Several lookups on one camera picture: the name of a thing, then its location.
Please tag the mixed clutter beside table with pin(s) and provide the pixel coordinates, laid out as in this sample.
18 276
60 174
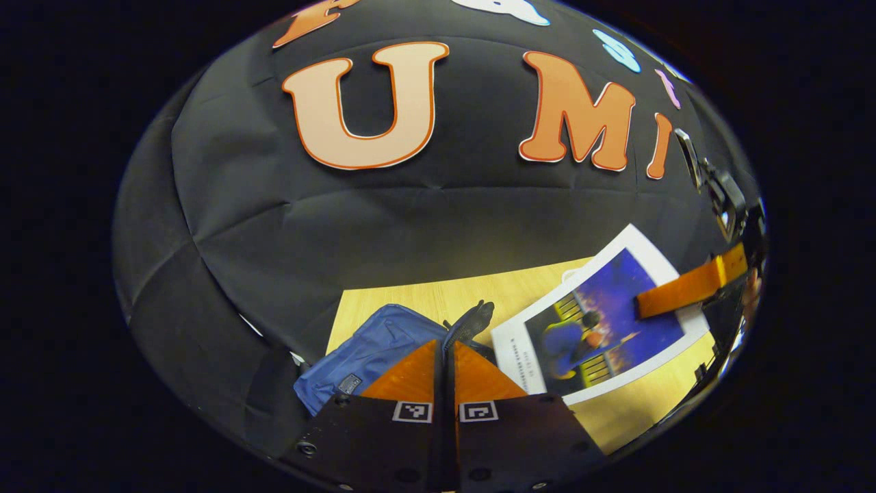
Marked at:
725 349

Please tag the blue cover book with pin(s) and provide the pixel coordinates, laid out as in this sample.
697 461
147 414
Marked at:
616 294

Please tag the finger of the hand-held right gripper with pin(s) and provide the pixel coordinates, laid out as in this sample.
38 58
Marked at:
684 287

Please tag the black backdrop cloth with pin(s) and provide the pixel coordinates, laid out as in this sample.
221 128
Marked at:
410 219

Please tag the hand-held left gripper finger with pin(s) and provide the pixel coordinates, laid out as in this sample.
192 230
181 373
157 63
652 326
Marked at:
438 438
452 438

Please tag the black table clamp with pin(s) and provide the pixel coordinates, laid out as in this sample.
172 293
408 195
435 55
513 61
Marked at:
699 373

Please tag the blue schoolbag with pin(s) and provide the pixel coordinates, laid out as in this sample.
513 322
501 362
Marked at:
383 342

